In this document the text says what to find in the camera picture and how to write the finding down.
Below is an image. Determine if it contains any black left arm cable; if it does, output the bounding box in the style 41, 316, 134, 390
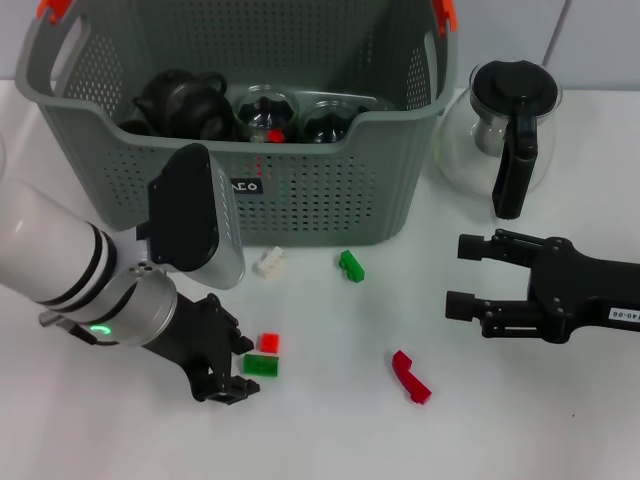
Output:
63, 323, 119, 347

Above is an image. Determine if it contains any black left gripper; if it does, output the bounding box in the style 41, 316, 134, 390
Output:
141, 293, 261, 406

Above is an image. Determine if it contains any glass teacup black holder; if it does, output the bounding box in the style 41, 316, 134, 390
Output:
200, 112, 239, 143
299, 99, 371, 146

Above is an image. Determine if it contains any green toy brick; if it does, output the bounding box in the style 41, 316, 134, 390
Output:
242, 352, 281, 379
338, 249, 366, 284

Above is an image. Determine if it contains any black ceramic teapot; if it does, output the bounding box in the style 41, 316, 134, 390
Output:
132, 68, 231, 139

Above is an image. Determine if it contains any white toy brick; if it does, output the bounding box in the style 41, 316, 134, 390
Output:
252, 245, 288, 279

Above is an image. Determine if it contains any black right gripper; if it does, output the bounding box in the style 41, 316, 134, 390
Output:
444, 228, 640, 345

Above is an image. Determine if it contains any orange bin handle clip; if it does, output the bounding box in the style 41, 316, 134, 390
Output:
432, 0, 460, 37
38, 0, 71, 25

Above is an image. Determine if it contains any gray perforated storage bin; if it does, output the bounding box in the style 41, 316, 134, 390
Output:
14, 0, 460, 250

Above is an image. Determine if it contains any long red toy piece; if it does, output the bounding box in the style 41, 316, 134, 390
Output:
391, 349, 433, 405

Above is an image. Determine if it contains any glass kettle with black handle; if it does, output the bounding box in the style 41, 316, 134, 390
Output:
433, 59, 564, 221

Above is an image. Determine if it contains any glass jar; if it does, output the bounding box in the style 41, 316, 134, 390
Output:
234, 83, 301, 145

